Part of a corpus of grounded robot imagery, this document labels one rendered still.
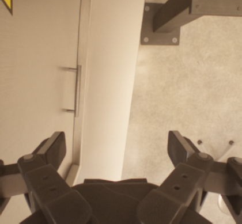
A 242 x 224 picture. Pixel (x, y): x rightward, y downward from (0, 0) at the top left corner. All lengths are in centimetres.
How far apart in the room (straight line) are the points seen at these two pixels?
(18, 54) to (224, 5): 50
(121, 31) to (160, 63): 87
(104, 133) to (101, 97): 14
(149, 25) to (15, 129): 127
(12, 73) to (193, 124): 152
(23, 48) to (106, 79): 38
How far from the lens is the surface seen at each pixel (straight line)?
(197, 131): 169
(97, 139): 68
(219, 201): 153
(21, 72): 28
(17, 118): 28
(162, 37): 144
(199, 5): 55
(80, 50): 59
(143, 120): 151
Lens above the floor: 141
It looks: 75 degrees down
